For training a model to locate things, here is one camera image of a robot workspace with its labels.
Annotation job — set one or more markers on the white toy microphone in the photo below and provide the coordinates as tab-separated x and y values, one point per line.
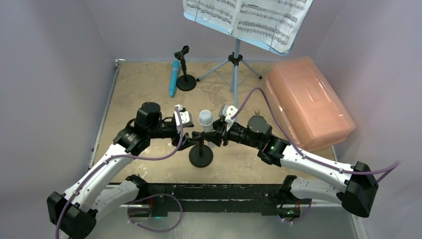
206	120

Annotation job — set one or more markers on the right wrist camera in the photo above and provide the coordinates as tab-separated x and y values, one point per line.
227	112

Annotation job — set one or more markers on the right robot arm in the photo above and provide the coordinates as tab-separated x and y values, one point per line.
354	187

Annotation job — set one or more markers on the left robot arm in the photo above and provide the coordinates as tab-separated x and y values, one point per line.
76	211

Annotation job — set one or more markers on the aluminium frame rail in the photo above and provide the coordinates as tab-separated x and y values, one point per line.
99	132

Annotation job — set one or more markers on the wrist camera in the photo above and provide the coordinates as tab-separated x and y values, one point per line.
227	112
182	117

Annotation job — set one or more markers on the black mic stand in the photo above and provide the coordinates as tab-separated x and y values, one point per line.
185	82
200	155

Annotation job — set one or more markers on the light blue music stand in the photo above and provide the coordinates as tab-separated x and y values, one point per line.
235	66

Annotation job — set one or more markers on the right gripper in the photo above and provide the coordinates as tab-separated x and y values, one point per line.
225	132

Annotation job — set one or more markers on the sheet music pages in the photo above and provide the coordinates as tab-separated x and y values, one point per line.
250	19

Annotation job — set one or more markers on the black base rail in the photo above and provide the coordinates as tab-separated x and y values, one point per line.
266	199

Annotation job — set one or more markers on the blue toy microphone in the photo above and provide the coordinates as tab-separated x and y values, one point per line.
174	76

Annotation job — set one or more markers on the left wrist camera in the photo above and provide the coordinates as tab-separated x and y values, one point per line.
182	117

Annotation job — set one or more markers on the pink plastic storage box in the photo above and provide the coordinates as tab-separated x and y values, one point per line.
300	95

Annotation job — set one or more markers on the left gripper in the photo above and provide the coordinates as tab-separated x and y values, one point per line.
186	141

